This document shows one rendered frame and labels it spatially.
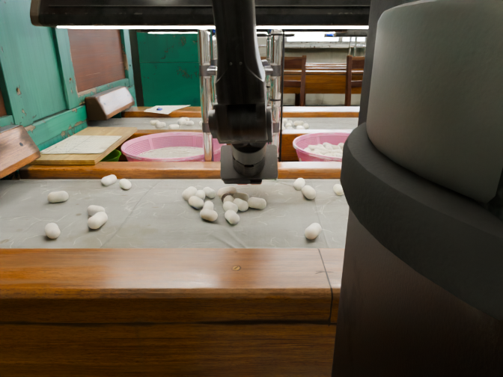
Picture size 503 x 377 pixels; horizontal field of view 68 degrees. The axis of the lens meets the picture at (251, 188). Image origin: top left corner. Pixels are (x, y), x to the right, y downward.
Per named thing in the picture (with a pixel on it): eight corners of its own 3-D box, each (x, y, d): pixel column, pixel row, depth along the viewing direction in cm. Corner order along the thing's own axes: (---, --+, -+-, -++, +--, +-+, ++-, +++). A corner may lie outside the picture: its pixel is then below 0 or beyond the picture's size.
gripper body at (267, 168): (221, 149, 70) (218, 131, 63) (276, 148, 70) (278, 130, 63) (221, 182, 68) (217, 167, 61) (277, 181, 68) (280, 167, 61)
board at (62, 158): (95, 164, 82) (94, 159, 82) (26, 164, 82) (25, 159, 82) (138, 131, 113) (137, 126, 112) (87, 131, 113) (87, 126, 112)
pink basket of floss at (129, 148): (247, 179, 100) (247, 144, 97) (158, 206, 83) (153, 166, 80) (191, 157, 118) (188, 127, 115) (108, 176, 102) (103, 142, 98)
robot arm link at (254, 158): (229, 150, 55) (267, 150, 55) (230, 108, 57) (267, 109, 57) (231, 167, 62) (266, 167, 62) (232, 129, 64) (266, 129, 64)
